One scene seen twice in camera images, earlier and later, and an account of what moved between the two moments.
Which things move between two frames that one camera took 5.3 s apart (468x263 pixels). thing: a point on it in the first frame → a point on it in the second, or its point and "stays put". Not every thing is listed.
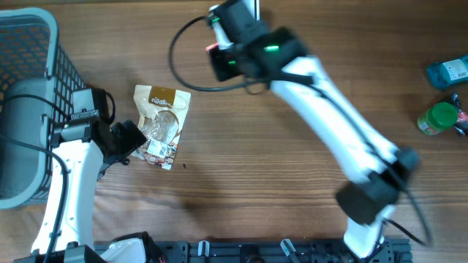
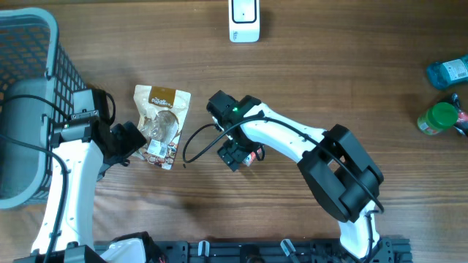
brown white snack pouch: x=162 y=114 stays put
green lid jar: x=439 y=116 stays put
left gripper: x=131 y=139 stays put
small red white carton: x=211 y=47 → x=249 y=158
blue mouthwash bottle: x=444 y=74 stays put
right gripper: x=221 y=73 → x=237 y=154
